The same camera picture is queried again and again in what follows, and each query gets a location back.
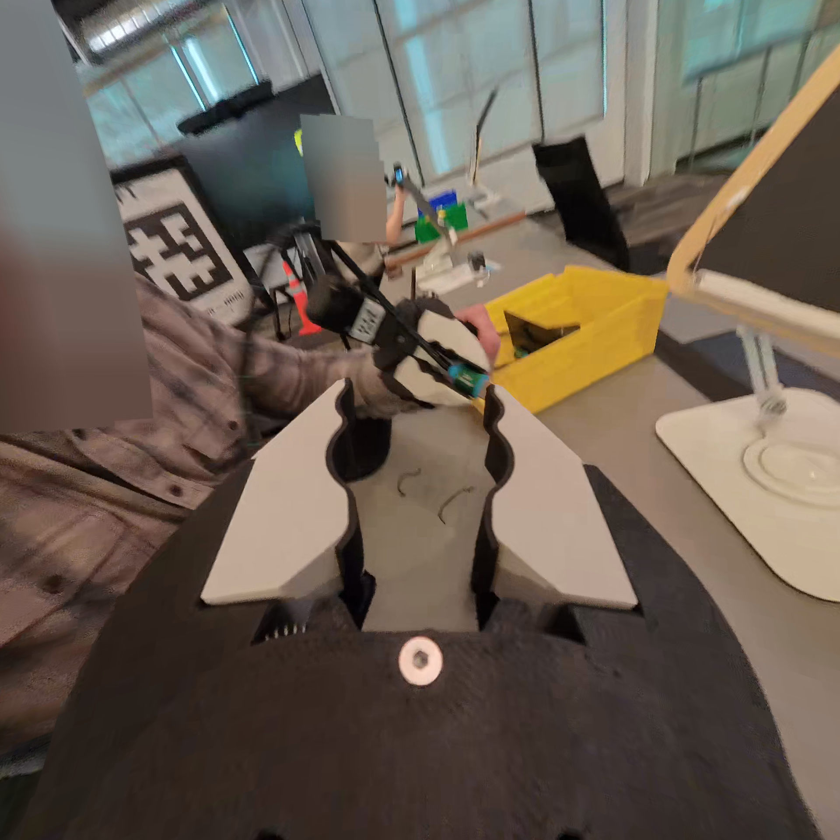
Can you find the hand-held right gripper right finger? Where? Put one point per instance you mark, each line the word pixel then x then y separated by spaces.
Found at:
pixel 558 525

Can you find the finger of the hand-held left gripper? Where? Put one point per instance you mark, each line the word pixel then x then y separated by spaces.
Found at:
pixel 460 344
pixel 427 391

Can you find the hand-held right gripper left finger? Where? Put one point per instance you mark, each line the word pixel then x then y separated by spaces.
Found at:
pixel 282 525

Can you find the person's left forearm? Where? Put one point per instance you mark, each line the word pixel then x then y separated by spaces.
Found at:
pixel 250 381

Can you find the person's left hand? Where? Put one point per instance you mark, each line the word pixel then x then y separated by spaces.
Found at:
pixel 372 400

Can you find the green plastic bin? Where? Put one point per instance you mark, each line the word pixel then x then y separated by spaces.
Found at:
pixel 444 221

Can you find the yellow plastic bin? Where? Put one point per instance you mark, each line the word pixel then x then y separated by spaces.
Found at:
pixel 591 328

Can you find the black monitor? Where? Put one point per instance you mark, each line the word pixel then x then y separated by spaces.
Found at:
pixel 256 158

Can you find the black office chair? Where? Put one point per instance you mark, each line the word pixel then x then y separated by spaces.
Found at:
pixel 578 197

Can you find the black and white tag board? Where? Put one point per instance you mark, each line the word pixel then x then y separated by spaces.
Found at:
pixel 177 243

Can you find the person's torso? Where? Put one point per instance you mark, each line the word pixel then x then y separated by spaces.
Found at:
pixel 79 565

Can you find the white board holder bar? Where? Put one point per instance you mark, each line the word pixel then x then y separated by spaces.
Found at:
pixel 775 313

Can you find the black board with wooden edge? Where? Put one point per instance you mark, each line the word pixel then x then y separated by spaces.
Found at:
pixel 801 197

